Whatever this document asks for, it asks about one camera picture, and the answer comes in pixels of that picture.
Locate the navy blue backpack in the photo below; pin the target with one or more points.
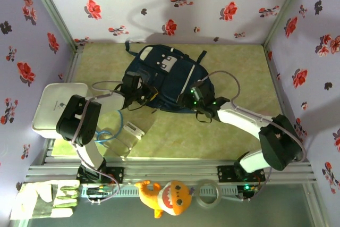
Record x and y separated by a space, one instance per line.
170 78

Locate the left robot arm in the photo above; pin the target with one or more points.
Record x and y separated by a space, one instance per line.
79 120

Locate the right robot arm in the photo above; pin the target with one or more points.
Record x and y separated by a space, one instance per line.
279 142

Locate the clear plastic case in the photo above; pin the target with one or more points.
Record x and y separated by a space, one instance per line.
119 146

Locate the blue tube stethoscope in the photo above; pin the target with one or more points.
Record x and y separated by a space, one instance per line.
121 120

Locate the small white plastic stand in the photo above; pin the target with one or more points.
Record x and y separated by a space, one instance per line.
134 130

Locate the white storage box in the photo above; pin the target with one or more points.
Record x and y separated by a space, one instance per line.
50 96

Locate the clear tape roll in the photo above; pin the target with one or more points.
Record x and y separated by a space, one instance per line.
197 200

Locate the orange shark plush toy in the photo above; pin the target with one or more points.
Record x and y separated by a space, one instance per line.
172 197

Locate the white green work glove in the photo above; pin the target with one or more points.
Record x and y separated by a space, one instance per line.
42 200

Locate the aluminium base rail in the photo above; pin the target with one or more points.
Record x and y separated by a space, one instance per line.
172 171

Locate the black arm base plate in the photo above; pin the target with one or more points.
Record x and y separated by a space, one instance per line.
117 173
225 173

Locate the aluminium corner post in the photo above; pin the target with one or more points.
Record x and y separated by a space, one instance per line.
50 6
286 6

